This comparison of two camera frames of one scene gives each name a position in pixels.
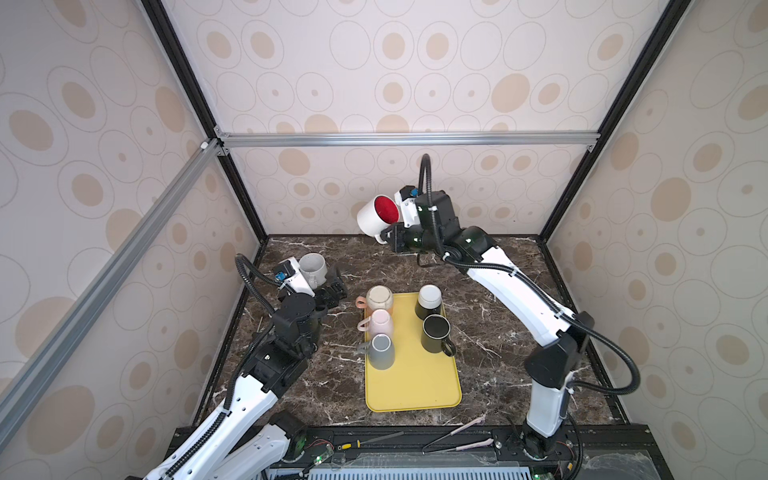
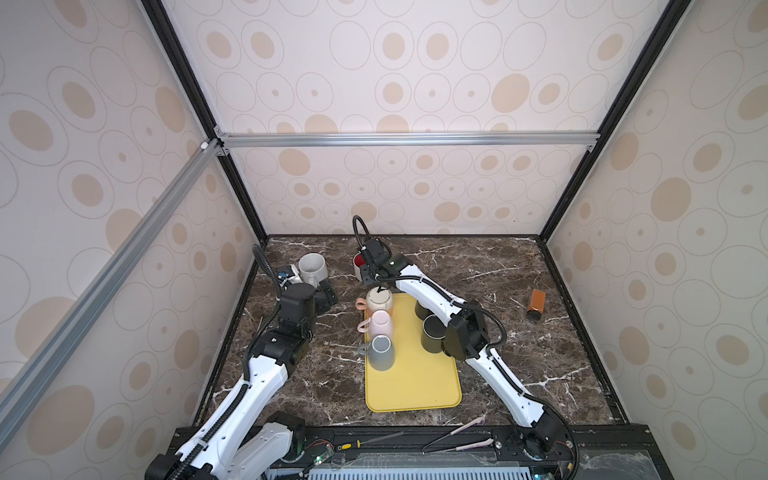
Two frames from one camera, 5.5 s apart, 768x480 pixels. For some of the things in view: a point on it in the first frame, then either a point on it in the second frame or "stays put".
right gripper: [396, 241] -> [365, 277]
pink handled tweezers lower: [482, 443] stays put
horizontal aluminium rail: [403, 140] stays put
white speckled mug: [314, 266] stays put
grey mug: [380, 351] stays put
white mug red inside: [376, 215] -> [358, 261]
